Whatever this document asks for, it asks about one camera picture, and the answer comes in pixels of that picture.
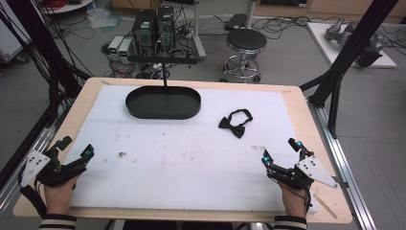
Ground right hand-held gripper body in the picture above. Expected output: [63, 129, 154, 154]
[265, 154, 340, 191]

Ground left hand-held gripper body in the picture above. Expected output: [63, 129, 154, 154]
[18, 147, 88, 189]

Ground black bow tie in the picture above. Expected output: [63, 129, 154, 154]
[217, 108, 254, 140]

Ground black oval tray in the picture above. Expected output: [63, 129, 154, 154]
[124, 84, 202, 121]

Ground person's left hand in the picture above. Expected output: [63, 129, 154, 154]
[43, 174, 79, 217]

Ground person's right hand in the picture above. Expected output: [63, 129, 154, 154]
[279, 183, 308, 219]

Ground thin wooden stick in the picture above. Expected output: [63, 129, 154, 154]
[312, 194, 338, 220]

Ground white foam mat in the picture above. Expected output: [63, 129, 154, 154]
[69, 83, 319, 214]

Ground white floor board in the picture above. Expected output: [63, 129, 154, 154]
[305, 21, 398, 70]

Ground white power supply unit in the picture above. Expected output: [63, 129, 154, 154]
[107, 34, 124, 56]
[117, 37, 134, 64]

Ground black round stool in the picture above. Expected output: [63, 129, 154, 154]
[219, 28, 268, 83]

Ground black T-shaped stand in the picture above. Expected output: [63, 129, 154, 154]
[126, 55, 199, 88]

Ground grey robot part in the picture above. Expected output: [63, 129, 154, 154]
[325, 16, 387, 69]

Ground clear plastic bag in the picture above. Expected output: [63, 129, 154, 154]
[86, 7, 123, 31]

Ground black computer tower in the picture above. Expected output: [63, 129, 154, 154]
[155, 5, 176, 55]
[131, 9, 158, 58]

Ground round white table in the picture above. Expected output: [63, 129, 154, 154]
[40, 0, 96, 15]

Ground black flat box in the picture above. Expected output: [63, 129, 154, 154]
[223, 12, 248, 33]

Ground grey metal desk leg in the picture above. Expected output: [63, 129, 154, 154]
[190, 0, 208, 62]

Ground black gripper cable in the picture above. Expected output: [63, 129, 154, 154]
[277, 178, 313, 216]

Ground black wrist strap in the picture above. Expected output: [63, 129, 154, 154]
[19, 184, 48, 219]

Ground aluminium rail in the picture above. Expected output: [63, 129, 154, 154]
[305, 97, 378, 230]
[0, 104, 73, 219]

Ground black frame strut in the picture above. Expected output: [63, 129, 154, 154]
[299, 0, 400, 140]
[5, 0, 92, 123]

